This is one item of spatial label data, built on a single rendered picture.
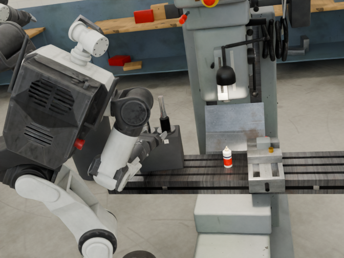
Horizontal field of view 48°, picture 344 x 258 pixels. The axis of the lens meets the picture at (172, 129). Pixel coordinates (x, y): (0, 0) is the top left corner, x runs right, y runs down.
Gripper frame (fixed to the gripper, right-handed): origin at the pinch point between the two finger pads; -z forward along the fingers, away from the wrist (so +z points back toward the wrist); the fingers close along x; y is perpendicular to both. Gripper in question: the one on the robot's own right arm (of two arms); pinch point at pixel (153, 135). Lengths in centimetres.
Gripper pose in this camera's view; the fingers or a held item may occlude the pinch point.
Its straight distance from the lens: 175.6
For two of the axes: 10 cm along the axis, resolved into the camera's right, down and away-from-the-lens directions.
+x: -8.9, -0.8, 4.5
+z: -4.3, 4.8, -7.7
